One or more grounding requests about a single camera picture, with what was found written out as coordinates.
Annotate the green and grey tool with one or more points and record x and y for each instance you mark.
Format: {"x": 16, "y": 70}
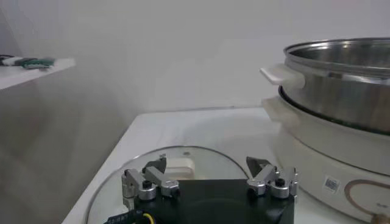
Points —
{"x": 38, "y": 63}

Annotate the perforated steel steamer basket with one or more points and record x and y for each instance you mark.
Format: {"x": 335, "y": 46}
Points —
{"x": 335, "y": 100}

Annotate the round glass pot lid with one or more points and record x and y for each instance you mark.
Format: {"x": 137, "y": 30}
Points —
{"x": 103, "y": 201}

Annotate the white side table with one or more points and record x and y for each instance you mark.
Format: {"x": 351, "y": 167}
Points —
{"x": 18, "y": 77}

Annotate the small black device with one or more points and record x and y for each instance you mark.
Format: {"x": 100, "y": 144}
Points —
{"x": 26, "y": 61}

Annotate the white electric pot base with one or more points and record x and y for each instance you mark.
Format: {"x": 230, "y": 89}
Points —
{"x": 320, "y": 170}

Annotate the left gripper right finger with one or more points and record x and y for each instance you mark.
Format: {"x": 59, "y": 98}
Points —
{"x": 265, "y": 178}

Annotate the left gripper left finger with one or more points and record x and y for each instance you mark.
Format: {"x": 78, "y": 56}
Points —
{"x": 158, "y": 179}

